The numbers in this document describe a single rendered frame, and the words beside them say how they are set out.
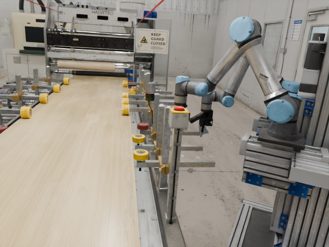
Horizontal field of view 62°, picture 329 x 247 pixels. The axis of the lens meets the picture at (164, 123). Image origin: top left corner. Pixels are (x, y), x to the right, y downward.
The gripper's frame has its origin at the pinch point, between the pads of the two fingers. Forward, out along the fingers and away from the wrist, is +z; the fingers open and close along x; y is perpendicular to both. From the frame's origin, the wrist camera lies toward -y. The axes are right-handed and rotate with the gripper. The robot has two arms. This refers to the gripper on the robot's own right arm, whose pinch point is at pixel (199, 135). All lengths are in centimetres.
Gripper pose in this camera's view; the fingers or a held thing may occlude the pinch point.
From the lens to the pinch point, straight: 205.4
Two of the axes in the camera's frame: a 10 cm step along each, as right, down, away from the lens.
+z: -0.6, 9.5, 2.9
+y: 9.9, 0.2, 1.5
